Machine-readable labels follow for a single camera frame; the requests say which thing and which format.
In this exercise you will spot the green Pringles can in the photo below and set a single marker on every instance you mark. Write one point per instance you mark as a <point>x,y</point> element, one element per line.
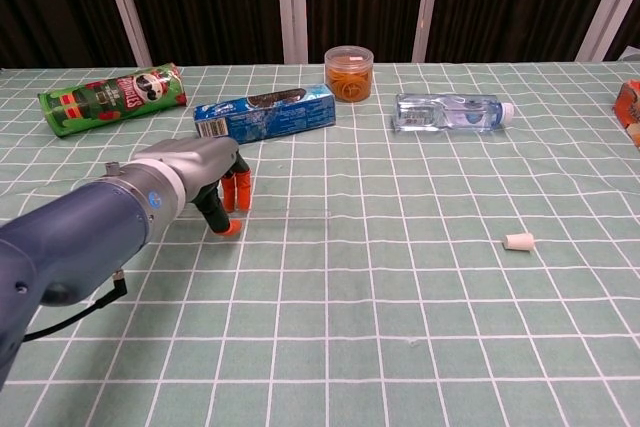
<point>115,99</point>

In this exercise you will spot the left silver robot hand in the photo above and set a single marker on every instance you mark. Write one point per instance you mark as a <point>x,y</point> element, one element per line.
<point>200,162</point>

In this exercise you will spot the orange carton box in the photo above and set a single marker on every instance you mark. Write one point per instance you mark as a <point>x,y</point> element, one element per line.
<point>630,107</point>

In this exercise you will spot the white tube cap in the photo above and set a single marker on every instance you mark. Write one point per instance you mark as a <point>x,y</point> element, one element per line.
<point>518,242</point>

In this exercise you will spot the clear jar of rubber bands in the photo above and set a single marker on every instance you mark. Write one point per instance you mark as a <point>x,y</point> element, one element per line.
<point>350,82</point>

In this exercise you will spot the green checked tablecloth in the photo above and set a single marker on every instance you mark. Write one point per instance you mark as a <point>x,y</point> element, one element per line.
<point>400,297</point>

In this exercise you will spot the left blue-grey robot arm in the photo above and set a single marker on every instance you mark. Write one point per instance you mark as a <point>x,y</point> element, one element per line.
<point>75,232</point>

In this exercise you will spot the white metal frame post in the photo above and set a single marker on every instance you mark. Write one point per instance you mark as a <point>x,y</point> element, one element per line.
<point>125,7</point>
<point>427,7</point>
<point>607,2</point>
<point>292,7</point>

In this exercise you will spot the clear plastic water bottle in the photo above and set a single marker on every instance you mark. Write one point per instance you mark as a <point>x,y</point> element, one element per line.
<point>450,114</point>

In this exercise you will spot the clear glass test tube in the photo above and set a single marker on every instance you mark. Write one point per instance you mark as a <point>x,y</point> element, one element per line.
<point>300,214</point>

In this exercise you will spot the blue Oreo cookie box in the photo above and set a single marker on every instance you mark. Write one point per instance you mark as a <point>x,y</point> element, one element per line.
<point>280,117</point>

